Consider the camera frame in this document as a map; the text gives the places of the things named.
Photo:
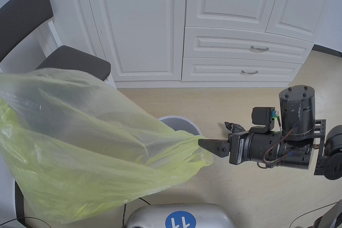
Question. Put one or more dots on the yellow plastic bag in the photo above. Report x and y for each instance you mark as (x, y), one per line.
(80, 141)

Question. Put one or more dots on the crumpled black plastic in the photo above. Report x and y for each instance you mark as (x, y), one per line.
(235, 127)

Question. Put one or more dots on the white trash bin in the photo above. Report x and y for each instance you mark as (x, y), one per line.
(181, 122)

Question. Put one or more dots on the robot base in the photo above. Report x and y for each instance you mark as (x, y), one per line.
(208, 217)

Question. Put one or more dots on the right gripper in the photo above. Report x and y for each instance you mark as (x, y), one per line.
(256, 148)

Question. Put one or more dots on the dark grey white-legged chair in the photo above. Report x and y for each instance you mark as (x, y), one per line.
(74, 58)

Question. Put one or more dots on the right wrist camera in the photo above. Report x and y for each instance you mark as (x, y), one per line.
(261, 116)

